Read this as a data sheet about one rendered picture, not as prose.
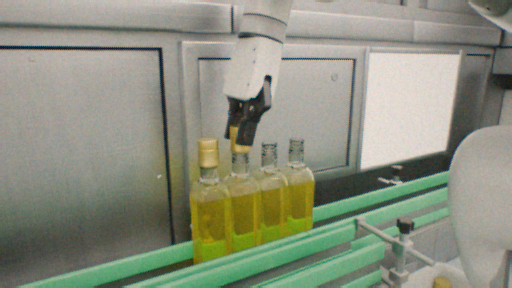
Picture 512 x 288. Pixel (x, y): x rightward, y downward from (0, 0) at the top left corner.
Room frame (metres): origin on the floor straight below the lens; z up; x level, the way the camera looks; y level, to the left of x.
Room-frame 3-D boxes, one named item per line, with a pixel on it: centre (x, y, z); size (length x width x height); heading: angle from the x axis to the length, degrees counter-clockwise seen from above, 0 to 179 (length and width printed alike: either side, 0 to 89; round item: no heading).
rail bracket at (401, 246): (0.54, -0.26, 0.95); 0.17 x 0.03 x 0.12; 29
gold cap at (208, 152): (0.50, 0.07, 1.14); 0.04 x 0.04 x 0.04
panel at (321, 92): (0.83, -0.26, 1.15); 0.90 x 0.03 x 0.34; 119
